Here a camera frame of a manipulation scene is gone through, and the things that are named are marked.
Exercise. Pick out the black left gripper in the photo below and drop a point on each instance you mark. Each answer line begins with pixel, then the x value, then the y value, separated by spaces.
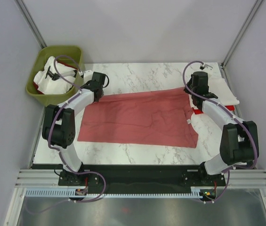
pixel 87 84

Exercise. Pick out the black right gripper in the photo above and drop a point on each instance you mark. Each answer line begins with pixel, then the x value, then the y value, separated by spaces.
pixel 190 82

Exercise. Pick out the pink t-shirt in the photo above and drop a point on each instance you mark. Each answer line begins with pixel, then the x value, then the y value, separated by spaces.
pixel 147 118

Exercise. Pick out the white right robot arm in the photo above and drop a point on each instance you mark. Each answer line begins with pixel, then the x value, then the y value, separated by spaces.
pixel 239 140

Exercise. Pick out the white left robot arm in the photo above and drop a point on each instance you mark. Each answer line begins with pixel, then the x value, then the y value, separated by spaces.
pixel 59 127

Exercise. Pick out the folded cream t-shirt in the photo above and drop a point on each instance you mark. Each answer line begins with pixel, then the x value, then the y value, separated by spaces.
pixel 220 88

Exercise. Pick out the olive green plastic bin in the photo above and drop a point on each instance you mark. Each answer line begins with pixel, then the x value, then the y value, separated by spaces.
pixel 68 54

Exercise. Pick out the folded red t-shirt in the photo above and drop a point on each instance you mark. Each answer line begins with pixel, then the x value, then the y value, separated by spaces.
pixel 229 107

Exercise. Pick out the white t-shirt in bin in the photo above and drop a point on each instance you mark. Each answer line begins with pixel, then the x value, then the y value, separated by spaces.
pixel 52 82

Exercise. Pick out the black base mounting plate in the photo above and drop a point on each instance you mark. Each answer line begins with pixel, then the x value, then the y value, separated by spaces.
pixel 146 178

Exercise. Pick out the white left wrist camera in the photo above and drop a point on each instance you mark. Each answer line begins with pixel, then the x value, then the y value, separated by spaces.
pixel 86 75

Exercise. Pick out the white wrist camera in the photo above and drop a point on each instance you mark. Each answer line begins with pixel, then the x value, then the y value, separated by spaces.
pixel 206 66
pixel 86 75

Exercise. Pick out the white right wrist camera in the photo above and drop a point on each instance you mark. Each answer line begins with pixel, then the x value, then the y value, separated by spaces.
pixel 206 66

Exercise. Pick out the right aluminium frame post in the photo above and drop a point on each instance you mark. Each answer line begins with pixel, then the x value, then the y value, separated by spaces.
pixel 249 18

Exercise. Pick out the aluminium frame post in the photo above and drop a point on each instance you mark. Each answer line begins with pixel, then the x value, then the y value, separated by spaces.
pixel 249 18
pixel 30 21

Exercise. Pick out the aluminium front rail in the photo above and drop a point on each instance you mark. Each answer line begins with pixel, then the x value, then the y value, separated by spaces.
pixel 239 178

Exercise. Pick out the left aluminium frame post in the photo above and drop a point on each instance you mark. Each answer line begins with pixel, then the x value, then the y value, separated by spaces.
pixel 30 21

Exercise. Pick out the white slotted cable duct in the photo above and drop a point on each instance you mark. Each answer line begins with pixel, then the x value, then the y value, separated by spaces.
pixel 75 193

